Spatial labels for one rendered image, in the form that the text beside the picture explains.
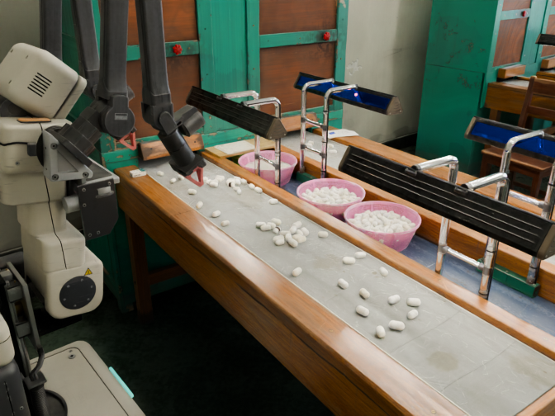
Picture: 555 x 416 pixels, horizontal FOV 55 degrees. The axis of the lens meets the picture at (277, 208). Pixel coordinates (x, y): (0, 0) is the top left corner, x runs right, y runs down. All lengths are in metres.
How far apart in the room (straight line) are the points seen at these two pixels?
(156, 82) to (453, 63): 3.39
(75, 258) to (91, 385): 0.57
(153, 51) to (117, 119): 0.19
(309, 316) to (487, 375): 0.43
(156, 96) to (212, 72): 1.17
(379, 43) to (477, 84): 0.86
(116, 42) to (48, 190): 0.44
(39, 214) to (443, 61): 3.61
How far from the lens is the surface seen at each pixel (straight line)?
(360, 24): 4.46
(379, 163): 1.44
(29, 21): 3.10
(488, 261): 1.51
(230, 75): 2.60
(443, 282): 1.59
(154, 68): 1.39
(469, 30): 4.44
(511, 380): 1.35
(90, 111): 1.36
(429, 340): 1.40
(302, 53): 2.83
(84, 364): 2.10
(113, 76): 1.34
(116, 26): 1.34
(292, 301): 1.44
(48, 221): 1.57
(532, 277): 1.76
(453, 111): 4.57
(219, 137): 2.62
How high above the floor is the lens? 1.58
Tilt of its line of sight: 24 degrees down
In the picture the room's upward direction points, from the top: straight up
